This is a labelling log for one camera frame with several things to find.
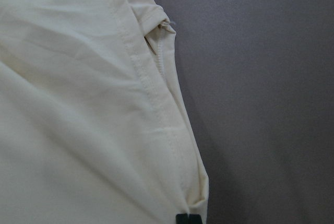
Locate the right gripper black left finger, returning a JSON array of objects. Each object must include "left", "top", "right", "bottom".
[{"left": 175, "top": 214, "right": 189, "bottom": 224}]

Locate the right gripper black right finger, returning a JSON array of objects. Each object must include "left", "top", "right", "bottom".
[{"left": 189, "top": 214, "right": 202, "bottom": 224}]

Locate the cream long-sleeve printed shirt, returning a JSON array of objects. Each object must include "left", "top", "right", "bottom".
[{"left": 1, "top": 0, "right": 209, "bottom": 223}]

